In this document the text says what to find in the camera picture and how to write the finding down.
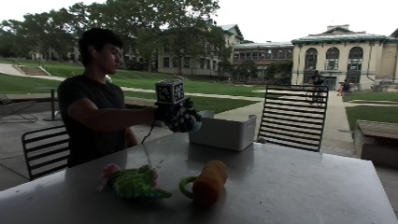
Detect white marker cube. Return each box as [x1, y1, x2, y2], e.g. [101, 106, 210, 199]
[154, 79, 186, 105]

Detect white rectangular bin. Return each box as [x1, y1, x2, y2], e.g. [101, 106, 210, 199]
[187, 110, 258, 152]

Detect grey stone building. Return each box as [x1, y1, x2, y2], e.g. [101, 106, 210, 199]
[155, 23, 246, 77]

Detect orange plush carrot toy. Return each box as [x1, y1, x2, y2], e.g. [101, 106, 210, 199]
[178, 160, 228, 205]

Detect the person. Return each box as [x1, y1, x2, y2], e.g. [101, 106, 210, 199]
[55, 27, 159, 169]

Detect green pink crocheted toy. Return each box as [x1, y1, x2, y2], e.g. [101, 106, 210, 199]
[97, 163, 172, 200]

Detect black slatted metal chair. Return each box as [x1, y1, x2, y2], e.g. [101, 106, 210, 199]
[21, 124, 70, 182]
[255, 83, 331, 153]

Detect dark brick building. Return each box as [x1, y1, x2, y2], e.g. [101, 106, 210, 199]
[230, 40, 294, 84]

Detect large leafy tree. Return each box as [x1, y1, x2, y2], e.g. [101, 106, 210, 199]
[0, 0, 234, 76]

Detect bicycle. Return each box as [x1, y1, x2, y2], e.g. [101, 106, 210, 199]
[304, 83, 329, 106]

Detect outdoor concrete steps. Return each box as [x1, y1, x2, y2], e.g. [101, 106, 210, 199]
[10, 63, 51, 77]

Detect black metal lounge chair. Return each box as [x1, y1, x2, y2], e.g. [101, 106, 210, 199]
[0, 91, 39, 123]

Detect beige arched window building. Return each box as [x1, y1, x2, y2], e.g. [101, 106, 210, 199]
[290, 23, 398, 91]

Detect stone bench block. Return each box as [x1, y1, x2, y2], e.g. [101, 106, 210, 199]
[352, 119, 398, 169]

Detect thin glove cable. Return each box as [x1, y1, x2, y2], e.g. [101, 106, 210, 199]
[139, 121, 156, 171]

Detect round pedestal outdoor table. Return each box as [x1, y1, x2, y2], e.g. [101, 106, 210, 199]
[33, 86, 63, 122]

